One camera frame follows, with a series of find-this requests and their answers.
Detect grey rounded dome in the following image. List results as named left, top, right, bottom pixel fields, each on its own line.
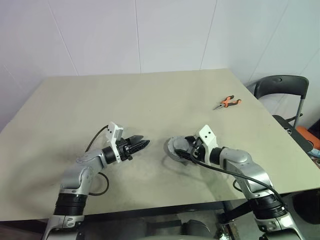
left=179, top=219, right=215, bottom=240

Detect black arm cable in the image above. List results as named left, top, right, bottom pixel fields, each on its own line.
left=84, top=125, right=110, bottom=197
left=188, top=141, right=288, bottom=211

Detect grey motor cover circuit board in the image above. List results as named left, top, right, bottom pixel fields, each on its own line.
left=172, top=136, right=192, bottom=151

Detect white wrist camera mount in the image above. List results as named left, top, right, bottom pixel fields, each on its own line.
left=104, top=121, right=125, bottom=165
left=195, top=124, right=218, bottom=166

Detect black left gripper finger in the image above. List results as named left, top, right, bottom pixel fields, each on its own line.
left=127, top=134, right=145, bottom=146
left=130, top=139, right=151, bottom=154

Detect black table frame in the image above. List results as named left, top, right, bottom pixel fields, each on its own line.
left=0, top=197, right=254, bottom=226

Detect motor stator housing copper coils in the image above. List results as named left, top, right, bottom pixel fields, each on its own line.
left=163, top=134, right=198, bottom=166

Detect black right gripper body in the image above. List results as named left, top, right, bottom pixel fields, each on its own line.
left=189, top=136, right=209, bottom=165

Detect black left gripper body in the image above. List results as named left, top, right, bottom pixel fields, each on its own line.
left=115, top=136, right=136, bottom=162

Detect orange black needle-nose pliers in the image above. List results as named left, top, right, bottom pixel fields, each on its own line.
left=212, top=94, right=243, bottom=111

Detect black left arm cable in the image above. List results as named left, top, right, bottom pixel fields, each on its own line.
left=84, top=125, right=110, bottom=197

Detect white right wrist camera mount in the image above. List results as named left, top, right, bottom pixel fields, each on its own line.
left=195, top=124, right=218, bottom=166

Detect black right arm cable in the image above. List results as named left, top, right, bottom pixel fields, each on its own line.
left=188, top=141, right=288, bottom=211

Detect dark grey folding chair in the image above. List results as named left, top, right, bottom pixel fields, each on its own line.
left=245, top=74, right=316, bottom=154

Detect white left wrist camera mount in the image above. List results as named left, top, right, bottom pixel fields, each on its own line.
left=104, top=121, right=125, bottom=165

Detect orange cushion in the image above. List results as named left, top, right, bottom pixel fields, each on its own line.
left=295, top=125, right=320, bottom=151

